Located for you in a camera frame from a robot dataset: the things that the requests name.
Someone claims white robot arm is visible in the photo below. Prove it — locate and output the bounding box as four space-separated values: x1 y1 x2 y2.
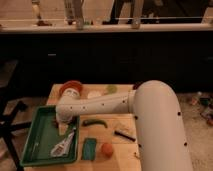
56 80 193 171

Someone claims red bowl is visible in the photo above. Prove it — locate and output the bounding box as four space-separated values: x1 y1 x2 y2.
59 80 83 95

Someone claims dark maroon bowl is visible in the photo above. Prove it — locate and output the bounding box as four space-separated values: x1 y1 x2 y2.
132 82 143 90

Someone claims green plastic tray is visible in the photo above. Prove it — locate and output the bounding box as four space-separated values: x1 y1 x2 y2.
20 106 80 167

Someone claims teal sponge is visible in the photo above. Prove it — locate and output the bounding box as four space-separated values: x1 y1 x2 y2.
81 138 97 161

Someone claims clear tube in tray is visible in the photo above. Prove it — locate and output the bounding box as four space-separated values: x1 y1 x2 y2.
31 142 39 160

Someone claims white cup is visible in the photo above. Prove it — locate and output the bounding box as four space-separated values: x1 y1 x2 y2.
87 91 102 99

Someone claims orange ball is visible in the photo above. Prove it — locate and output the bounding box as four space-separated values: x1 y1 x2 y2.
101 143 114 158

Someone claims black and grey brush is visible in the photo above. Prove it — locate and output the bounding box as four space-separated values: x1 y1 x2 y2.
114 131 136 142

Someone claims light green cup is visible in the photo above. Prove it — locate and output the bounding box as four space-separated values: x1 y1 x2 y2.
106 84 117 94

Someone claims black chair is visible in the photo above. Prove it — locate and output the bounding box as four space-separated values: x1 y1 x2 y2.
0 59 33 171

